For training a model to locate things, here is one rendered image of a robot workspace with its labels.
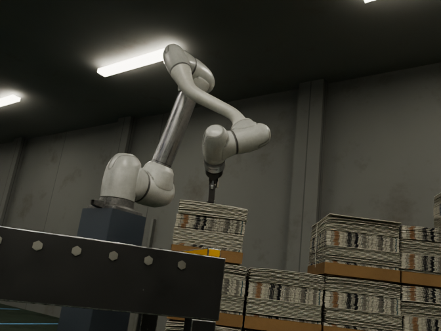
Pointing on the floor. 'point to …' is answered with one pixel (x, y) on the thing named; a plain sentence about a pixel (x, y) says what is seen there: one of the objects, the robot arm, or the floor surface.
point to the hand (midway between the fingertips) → (212, 196)
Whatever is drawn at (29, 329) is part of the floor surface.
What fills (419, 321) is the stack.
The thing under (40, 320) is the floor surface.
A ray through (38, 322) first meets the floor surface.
